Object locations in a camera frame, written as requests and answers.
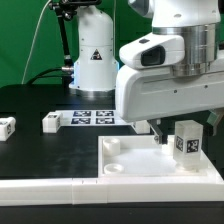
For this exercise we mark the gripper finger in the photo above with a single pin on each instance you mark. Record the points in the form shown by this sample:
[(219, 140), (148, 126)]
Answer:
[(214, 119), (159, 137)]

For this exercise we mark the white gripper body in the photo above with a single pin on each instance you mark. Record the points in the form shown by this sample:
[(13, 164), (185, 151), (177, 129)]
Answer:
[(156, 93)]

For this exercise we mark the white square table top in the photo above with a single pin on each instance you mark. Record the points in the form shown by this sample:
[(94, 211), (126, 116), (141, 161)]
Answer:
[(141, 157)]

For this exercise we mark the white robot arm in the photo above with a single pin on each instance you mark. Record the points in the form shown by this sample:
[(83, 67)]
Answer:
[(176, 69)]

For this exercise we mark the white tag base sheet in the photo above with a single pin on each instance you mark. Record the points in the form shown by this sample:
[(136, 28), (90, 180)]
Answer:
[(91, 118)]

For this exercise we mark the white L-shaped obstacle fence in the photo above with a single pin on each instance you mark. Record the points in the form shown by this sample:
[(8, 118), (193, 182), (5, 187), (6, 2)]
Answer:
[(74, 191)]

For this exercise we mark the black camera stand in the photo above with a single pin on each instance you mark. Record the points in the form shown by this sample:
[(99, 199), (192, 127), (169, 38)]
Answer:
[(65, 10)]

